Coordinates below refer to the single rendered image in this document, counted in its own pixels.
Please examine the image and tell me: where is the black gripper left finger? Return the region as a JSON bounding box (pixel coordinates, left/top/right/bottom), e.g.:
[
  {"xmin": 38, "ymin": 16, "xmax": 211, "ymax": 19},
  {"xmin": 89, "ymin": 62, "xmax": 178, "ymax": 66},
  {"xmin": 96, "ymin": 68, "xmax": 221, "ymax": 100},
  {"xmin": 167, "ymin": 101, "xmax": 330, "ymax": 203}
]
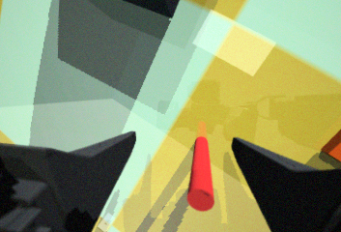
[{"xmin": 0, "ymin": 131, "xmax": 136, "ymax": 232}]

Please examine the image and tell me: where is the red peg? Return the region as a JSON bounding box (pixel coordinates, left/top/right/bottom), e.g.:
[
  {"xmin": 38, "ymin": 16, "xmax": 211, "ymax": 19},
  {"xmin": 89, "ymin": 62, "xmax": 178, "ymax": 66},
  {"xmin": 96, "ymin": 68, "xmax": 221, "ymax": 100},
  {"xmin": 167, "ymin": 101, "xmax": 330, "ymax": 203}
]
[{"xmin": 187, "ymin": 137, "xmax": 214, "ymax": 212}]

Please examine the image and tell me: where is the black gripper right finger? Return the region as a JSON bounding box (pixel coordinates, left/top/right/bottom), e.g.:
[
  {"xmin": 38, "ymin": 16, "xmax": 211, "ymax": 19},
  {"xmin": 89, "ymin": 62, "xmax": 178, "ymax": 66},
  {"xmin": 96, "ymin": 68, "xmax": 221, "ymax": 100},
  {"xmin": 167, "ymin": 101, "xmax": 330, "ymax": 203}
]
[{"xmin": 231, "ymin": 137, "xmax": 341, "ymax": 232}]

